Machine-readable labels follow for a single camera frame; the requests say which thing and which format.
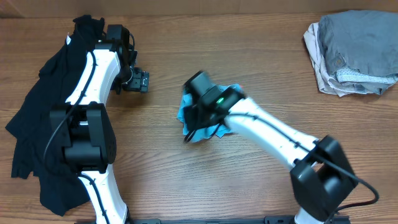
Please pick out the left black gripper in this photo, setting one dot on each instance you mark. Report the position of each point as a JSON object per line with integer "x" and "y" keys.
{"x": 140, "y": 81}

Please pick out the light blue printed t-shirt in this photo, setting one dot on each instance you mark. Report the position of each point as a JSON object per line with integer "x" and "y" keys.
{"x": 203, "y": 133}

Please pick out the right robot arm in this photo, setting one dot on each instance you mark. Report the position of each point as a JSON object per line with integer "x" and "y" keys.
{"x": 319, "y": 170}

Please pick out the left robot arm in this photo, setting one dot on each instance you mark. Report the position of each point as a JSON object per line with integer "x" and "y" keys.
{"x": 81, "y": 127}

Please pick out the black t-shirt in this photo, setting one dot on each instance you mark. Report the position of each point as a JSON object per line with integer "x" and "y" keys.
{"x": 60, "y": 190}

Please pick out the beige folded garment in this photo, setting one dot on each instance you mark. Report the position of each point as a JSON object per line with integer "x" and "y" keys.
{"x": 326, "y": 83}

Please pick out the grey folded garment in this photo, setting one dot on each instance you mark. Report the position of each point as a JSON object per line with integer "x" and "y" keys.
{"x": 362, "y": 40}

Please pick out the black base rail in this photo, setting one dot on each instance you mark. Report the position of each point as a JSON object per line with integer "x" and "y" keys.
{"x": 214, "y": 221}

